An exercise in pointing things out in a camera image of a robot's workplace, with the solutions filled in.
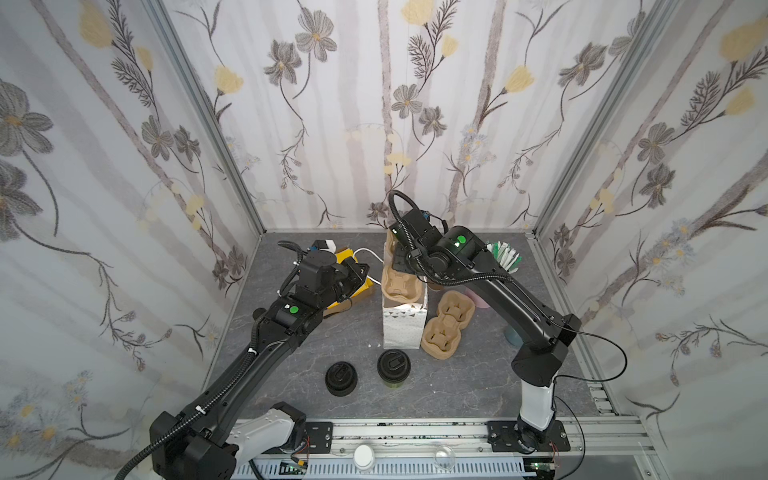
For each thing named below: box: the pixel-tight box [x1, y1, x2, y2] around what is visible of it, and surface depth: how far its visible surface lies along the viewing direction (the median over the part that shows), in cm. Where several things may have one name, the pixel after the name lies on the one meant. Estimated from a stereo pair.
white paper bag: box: [382, 241, 428, 350], surface depth 75 cm
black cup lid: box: [377, 349, 412, 383], surface depth 76 cm
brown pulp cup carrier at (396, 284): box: [381, 229, 423, 303], surface depth 75 cm
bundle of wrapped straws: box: [486, 240, 523, 273], surface depth 90 cm
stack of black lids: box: [325, 361, 358, 397], surface depth 82 cm
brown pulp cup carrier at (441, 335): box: [421, 290, 476, 360], surface depth 89 cm
